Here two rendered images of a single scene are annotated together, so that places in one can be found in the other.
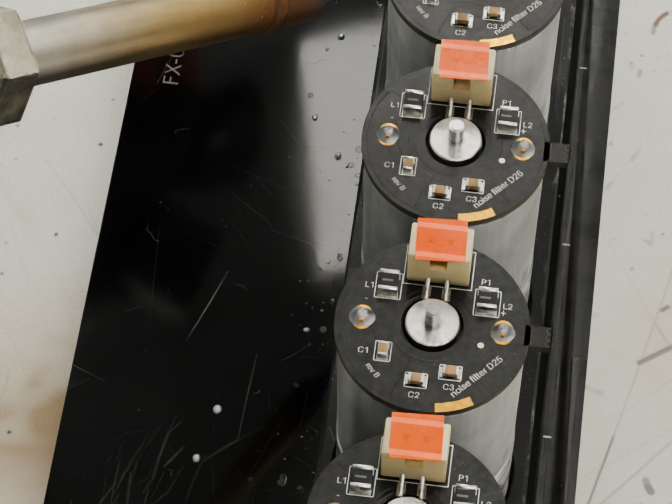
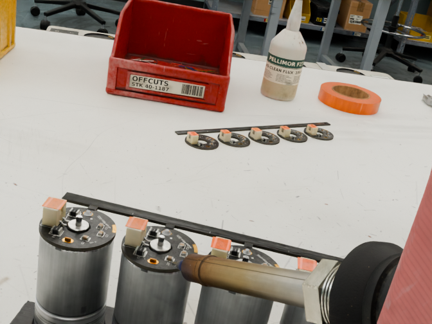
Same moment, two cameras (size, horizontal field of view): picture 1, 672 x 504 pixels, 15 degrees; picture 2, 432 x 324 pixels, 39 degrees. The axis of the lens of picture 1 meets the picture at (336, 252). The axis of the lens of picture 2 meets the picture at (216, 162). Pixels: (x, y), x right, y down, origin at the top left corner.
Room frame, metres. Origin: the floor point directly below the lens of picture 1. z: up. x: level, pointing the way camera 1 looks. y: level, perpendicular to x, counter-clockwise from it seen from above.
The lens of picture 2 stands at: (0.21, 0.15, 0.92)
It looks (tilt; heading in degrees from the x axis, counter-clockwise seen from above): 25 degrees down; 267
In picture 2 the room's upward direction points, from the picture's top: 11 degrees clockwise
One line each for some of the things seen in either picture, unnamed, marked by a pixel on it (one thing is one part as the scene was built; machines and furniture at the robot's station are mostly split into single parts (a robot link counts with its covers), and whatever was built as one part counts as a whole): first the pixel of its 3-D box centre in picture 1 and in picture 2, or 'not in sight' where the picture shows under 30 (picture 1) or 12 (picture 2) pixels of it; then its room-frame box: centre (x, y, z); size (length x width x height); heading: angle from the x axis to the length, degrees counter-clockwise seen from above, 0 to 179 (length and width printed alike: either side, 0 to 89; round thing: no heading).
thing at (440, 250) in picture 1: (439, 260); (308, 274); (0.17, -0.01, 0.82); 0.01 x 0.01 x 0.01; 83
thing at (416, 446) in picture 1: (414, 456); not in sight; (0.14, -0.01, 0.82); 0.01 x 0.01 x 0.01; 83
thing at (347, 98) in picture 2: not in sight; (349, 97); (0.07, -0.42, 0.76); 0.06 x 0.06 x 0.01
